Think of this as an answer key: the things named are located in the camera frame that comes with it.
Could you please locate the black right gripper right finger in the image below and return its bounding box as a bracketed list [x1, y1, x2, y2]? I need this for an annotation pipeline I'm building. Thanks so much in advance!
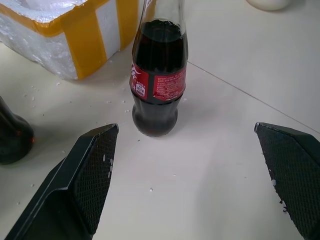
[254, 122, 320, 240]

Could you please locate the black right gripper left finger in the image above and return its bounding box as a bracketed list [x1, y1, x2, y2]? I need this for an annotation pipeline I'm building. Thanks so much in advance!
[3, 123, 120, 240]

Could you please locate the glass cola bottle red label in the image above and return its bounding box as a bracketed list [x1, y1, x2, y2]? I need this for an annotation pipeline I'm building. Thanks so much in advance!
[129, 0, 188, 138]
[0, 96, 35, 166]

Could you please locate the white foam box yellow tape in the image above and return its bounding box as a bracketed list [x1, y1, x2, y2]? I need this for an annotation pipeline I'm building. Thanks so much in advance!
[0, 0, 140, 81]

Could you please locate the white round object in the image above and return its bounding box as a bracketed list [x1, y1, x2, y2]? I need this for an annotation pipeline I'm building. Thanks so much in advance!
[245, 0, 292, 12]

